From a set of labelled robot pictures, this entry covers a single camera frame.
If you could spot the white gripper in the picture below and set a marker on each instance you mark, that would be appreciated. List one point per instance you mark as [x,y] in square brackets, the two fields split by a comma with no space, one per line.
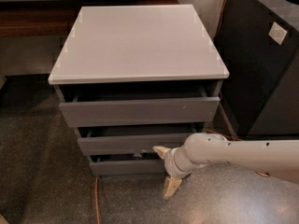
[170,164]

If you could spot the grey bottom drawer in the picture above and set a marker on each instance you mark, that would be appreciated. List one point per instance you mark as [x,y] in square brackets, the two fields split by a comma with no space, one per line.
[126,164]

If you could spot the grey drawer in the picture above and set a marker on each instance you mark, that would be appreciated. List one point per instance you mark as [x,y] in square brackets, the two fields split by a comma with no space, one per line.
[134,139]
[139,112]
[126,164]

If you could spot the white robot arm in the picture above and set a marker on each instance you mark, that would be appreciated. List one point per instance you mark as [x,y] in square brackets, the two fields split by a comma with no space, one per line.
[276,158]

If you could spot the grey middle drawer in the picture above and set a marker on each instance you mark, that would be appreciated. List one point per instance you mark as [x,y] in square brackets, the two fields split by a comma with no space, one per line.
[134,139]

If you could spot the grey top drawer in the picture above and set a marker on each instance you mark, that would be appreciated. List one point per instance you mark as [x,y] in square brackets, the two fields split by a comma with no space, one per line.
[139,112]

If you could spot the grey drawer cabinet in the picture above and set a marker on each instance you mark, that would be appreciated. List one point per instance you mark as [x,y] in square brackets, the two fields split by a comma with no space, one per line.
[137,52]

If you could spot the clear plastic water bottle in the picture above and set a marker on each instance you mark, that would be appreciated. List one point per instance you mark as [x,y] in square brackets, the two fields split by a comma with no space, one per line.
[138,156]

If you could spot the black bin cabinet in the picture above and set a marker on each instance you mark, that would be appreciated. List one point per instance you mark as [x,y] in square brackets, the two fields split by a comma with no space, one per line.
[261,95]

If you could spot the white label sticker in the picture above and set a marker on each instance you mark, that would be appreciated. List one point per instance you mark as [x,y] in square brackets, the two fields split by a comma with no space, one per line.
[277,33]

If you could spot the dark wooden bench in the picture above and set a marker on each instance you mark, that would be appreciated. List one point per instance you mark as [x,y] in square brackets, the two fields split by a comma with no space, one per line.
[54,17]

